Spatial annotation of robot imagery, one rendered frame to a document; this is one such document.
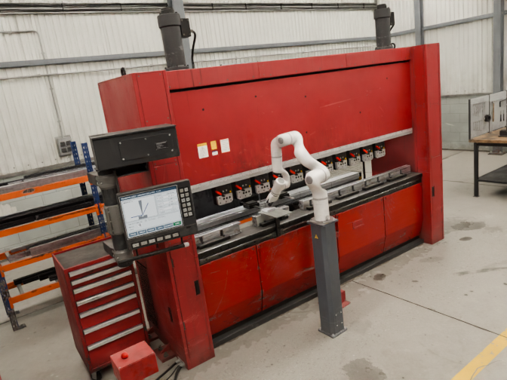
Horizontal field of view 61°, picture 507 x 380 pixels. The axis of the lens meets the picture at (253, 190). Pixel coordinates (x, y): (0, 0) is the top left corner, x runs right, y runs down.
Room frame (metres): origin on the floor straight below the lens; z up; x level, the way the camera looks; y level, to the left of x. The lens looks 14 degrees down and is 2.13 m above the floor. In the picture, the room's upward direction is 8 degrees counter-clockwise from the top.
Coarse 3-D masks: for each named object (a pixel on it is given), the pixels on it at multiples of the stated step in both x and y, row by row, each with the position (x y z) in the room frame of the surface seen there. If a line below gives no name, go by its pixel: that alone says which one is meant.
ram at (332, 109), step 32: (192, 96) 3.43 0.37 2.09; (224, 96) 3.59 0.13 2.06; (256, 96) 3.76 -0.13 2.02; (288, 96) 3.95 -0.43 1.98; (320, 96) 4.16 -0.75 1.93; (352, 96) 4.40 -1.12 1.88; (384, 96) 4.67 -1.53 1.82; (192, 128) 3.41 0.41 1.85; (224, 128) 3.56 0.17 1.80; (256, 128) 3.74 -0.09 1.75; (288, 128) 3.93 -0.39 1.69; (320, 128) 4.14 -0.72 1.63; (352, 128) 4.38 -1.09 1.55; (384, 128) 4.65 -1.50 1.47; (192, 160) 3.39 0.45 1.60; (224, 160) 3.54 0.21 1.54; (256, 160) 3.71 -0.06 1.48; (288, 160) 3.91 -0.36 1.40; (192, 192) 3.36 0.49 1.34
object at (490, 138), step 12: (492, 96) 6.72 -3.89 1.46; (504, 96) 6.95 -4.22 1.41; (480, 108) 6.50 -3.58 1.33; (492, 108) 6.72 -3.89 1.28; (504, 108) 6.95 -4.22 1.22; (480, 120) 6.50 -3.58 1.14; (492, 120) 6.72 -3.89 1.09; (504, 120) 6.96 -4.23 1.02; (480, 132) 6.50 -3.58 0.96; (492, 132) 6.68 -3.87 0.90; (504, 132) 6.19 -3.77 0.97; (480, 144) 6.24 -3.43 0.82; (492, 144) 6.10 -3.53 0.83; (504, 144) 5.97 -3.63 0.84; (504, 168) 6.70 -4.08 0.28; (480, 180) 6.24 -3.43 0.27; (492, 180) 6.12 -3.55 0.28; (504, 180) 6.04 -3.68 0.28
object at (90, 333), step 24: (72, 264) 3.07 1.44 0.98; (96, 264) 3.04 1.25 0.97; (72, 288) 2.94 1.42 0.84; (96, 288) 3.03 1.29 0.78; (120, 288) 3.11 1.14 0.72; (72, 312) 2.99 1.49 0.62; (96, 312) 2.99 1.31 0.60; (120, 312) 3.10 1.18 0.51; (96, 336) 2.99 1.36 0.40; (120, 336) 3.06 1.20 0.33; (144, 336) 3.18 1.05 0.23; (96, 360) 2.96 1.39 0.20
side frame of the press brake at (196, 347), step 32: (128, 96) 3.10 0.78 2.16; (160, 96) 3.07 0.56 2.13; (128, 128) 3.21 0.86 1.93; (160, 160) 3.02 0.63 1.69; (160, 256) 3.09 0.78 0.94; (192, 256) 3.08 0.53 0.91; (160, 288) 3.21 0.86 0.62; (192, 288) 3.06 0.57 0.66; (160, 320) 3.36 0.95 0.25; (192, 320) 3.03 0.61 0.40; (192, 352) 3.01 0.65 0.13
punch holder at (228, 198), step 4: (228, 184) 3.54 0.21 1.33; (212, 188) 3.52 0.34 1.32; (216, 188) 3.47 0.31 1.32; (220, 188) 3.50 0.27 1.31; (224, 188) 3.52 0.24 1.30; (228, 188) 3.54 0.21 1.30; (212, 192) 3.53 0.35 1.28; (220, 192) 3.49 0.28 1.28; (224, 192) 3.51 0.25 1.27; (228, 192) 3.53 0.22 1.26; (216, 196) 3.48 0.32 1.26; (220, 196) 3.49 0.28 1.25; (228, 196) 3.53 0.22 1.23; (216, 200) 3.50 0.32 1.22; (220, 200) 3.49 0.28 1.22; (224, 200) 3.50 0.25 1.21; (228, 200) 3.52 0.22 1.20; (216, 204) 3.51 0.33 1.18; (220, 204) 3.48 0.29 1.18
